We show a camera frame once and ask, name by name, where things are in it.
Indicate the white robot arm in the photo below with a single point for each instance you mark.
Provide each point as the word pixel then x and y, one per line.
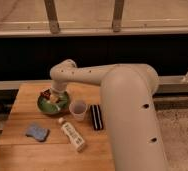
pixel 126 96

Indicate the metal frame leg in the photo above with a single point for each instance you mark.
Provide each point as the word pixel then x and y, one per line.
pixel 117 15
pixel 52 16

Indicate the translucent plastic cup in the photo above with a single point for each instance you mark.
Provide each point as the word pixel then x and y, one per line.
pixel 78 109

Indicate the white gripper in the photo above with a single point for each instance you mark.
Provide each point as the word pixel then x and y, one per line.
pixel 55 95

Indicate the red pepper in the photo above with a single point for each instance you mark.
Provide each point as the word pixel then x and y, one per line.
pixel 46 94

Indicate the left metal frame leg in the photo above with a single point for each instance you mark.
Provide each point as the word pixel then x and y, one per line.
pixel 52 16

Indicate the black rectangular block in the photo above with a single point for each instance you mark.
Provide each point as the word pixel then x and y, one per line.
pixel 96 117

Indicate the green ceramic bowl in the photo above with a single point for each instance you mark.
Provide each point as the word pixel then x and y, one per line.
pixel 46 107

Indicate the blue sponge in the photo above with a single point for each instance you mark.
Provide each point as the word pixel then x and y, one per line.
pixel 37 132

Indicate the right metal frame leg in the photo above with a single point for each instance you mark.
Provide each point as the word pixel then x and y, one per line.
pixel 117 15

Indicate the white tube bottle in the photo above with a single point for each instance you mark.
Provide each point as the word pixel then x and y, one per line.
pixel 74 136

